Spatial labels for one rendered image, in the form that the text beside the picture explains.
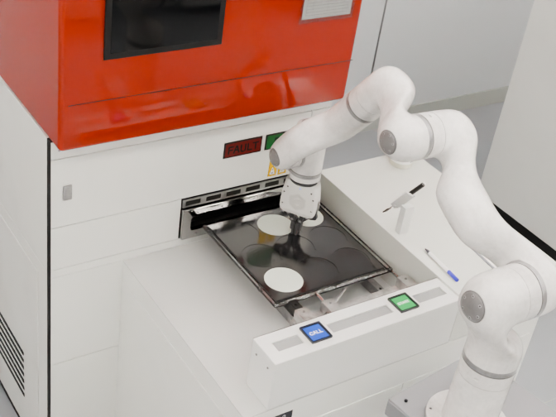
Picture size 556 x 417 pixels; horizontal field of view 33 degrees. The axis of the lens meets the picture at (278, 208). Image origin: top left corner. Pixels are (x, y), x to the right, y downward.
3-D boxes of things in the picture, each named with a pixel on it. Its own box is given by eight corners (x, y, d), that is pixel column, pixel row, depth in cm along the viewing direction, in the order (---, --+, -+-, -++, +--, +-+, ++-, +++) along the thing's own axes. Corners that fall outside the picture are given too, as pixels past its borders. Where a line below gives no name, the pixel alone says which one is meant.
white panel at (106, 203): (46, 273, 243) (46, 137, 221) (307, 207, 285) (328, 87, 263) (51, 280, 241) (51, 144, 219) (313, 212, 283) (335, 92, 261)
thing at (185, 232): (178, 237, 259) (180, 208, 253) (309, 203, 281) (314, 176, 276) (181, 241, 258) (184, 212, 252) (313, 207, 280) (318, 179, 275)
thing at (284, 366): (245, 383, 219) (251, 337, 212) (424, 319, 248) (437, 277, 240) (266, 410, 213) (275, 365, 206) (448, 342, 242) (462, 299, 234)
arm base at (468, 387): (526, 438, 211) (552, 376, 201) (462, 464, 201) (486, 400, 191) (470, 383, 224) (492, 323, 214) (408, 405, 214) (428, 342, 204)
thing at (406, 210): (385, 223, 256) (395, 182, 249) (395, 220, 258) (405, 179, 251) (399, 236, 252) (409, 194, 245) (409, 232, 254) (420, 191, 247)
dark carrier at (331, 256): (207, 227, 256) (207, 225, 256) (311, 200, 274) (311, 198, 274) (275, 302, 234) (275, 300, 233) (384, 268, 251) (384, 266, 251)
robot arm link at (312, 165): (300, 179, 242) (328, 172, 247) (308, 135, 235) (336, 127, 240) (280, 164, 248) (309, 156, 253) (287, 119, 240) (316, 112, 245)
